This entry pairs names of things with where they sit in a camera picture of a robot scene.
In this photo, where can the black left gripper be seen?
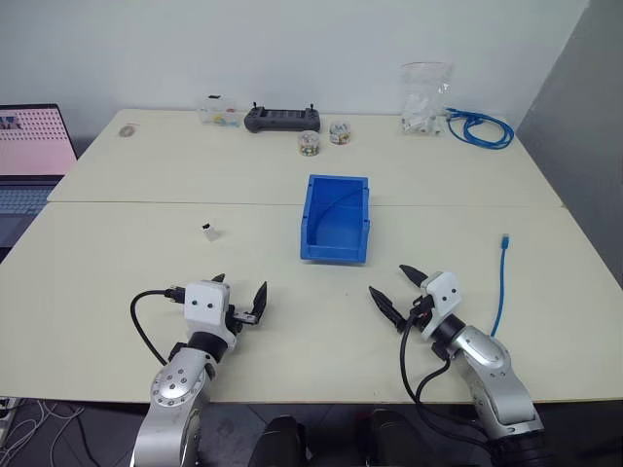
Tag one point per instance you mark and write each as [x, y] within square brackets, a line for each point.
[234, 325]

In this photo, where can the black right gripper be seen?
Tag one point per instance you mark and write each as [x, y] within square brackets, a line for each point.
[417, 313]

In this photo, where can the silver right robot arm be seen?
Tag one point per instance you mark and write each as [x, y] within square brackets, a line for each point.
[489, 357]

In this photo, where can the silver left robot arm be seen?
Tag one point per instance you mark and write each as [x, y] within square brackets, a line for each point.
[177, 384]

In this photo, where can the small white black connector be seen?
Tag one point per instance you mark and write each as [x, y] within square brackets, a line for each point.
[210, 233]

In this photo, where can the blue plastic bin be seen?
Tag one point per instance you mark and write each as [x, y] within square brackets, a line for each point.
[336, 228]

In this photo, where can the dark rounded shape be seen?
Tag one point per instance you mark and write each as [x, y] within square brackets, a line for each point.
[394, 440]
[282, 442]

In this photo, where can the clear jar colourful pins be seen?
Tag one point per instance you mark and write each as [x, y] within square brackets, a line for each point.
[340, 133]
[308, 144]

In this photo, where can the black handheld remote controller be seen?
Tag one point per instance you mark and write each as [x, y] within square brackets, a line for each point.
[282, 119]

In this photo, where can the clear plastic box small items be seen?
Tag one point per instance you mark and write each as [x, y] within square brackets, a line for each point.
[220, 113]

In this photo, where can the clear zip bag white parts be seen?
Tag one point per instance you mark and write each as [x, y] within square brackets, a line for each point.
[422, 107]

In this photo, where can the small clear tape roll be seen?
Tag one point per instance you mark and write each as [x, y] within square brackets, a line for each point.
[128, 130]

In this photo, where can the grey partition panel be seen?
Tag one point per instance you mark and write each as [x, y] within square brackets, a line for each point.
[579, 121]

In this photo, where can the open laptop computer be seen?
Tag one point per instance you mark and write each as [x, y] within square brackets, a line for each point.
[29, 160]

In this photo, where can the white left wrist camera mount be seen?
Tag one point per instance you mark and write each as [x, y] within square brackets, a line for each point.
[207, 304]

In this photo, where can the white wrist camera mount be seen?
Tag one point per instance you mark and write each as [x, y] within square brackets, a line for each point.
[444, 294]
[207, 304]

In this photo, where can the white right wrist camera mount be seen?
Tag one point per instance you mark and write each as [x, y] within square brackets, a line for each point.
[444, 294]

